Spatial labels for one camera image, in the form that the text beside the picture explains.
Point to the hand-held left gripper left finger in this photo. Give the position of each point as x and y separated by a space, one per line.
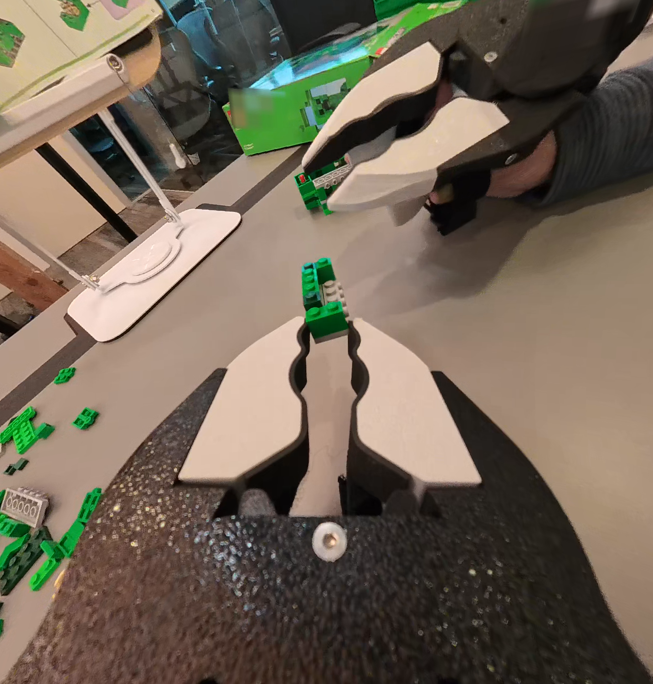
246 417

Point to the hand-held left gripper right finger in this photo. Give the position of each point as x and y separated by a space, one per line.
406 422

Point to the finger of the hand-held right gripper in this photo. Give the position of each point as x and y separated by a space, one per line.
385 96
412 160

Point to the green brick model grey beams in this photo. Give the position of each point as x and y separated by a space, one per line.
310 192

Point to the long green brick assembly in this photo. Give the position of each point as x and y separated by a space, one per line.
324 320

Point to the person's right forearm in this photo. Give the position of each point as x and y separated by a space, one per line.
615 123

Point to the grey desk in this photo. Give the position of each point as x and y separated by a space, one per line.
519 347

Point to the person's right hand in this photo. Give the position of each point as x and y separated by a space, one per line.
519 173

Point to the green toy box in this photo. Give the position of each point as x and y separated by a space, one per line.
273 123

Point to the white book stand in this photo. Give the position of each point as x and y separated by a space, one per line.
118 315

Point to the pile of loose toy bricks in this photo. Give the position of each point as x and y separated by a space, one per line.
24 558

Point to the instruction booklet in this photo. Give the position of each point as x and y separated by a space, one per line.
38 42

